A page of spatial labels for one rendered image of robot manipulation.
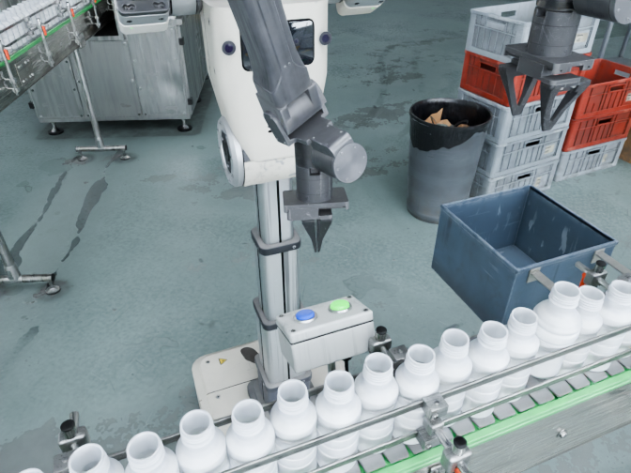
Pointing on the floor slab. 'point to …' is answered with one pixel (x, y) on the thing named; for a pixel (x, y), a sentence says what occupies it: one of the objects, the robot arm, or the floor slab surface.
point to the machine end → (127, 75)
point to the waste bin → (443, 154)
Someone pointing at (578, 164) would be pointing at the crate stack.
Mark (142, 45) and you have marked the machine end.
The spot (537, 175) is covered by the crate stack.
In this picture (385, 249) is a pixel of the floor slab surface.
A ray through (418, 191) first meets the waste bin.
